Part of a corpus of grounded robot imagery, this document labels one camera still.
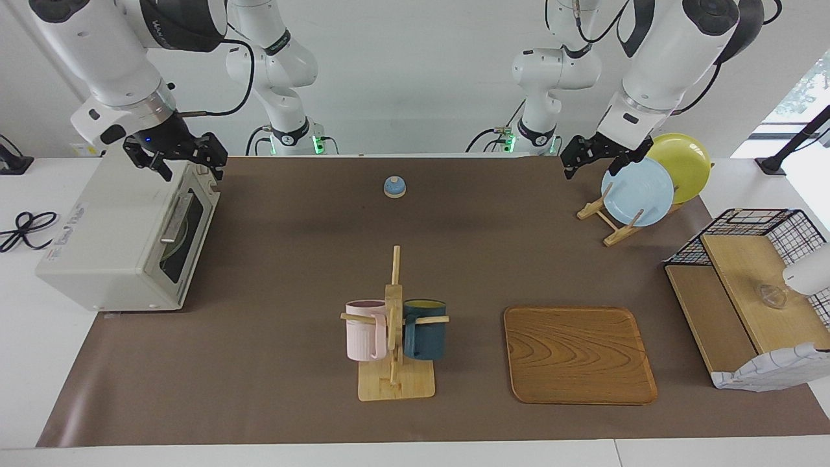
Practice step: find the wooden two-level shelf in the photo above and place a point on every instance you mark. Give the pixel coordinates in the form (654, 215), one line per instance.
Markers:
(746, 272)

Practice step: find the white toaster oven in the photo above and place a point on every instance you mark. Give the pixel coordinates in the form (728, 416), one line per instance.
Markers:
(104, 246)

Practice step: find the brown table mat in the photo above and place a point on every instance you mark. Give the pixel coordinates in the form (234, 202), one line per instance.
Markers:
(292, 259)

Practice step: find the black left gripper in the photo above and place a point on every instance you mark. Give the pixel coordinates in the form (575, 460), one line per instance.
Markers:
(600, 148)

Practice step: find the blue call bell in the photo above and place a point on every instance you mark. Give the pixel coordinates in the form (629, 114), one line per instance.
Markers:
(394, 187)

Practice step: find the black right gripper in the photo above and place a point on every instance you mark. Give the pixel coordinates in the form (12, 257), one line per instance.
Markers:
(172, 139)

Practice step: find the light blue plate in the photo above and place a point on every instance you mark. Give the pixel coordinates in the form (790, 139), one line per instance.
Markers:
(639, 188)

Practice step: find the white rounded device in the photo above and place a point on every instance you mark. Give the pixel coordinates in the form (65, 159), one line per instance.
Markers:
(810, 269)

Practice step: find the dark blue mug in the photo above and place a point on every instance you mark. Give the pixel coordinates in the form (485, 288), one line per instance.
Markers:
(425, 340)

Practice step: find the clear glass cup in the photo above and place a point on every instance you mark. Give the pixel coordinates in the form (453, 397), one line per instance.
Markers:
(771, 296)

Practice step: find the wooden tray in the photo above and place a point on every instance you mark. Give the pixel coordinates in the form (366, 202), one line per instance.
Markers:
(577, 357)

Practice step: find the black table mount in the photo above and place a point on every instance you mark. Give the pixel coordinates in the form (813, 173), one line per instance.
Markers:
(13, 162)

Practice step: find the wooden plate rack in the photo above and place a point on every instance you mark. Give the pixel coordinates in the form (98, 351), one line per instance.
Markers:
(616, 233)

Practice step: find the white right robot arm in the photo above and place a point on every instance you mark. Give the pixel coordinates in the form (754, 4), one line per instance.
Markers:
(97, 45)

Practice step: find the white power box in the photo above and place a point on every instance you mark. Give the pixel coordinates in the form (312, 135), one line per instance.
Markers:
(87, 150)

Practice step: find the white checkered cloth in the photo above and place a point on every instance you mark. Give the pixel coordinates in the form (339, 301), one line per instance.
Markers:
(771, 370)

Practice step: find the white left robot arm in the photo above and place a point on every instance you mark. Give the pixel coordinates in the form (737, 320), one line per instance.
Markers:
(674, 45)

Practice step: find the pink mug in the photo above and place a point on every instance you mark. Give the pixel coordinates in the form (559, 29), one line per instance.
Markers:
(363, 337)

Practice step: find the yellow plate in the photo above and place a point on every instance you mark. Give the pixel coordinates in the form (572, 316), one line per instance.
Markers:
(687, 162)

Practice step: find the oven glass door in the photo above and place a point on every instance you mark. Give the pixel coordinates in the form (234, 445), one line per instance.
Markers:
(194, 227)

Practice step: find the black clamp stand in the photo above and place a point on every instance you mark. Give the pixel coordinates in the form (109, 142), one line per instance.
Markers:
(794, 143)

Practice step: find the wooden mug tree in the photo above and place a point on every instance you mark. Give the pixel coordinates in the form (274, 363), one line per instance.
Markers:
(394, 383)

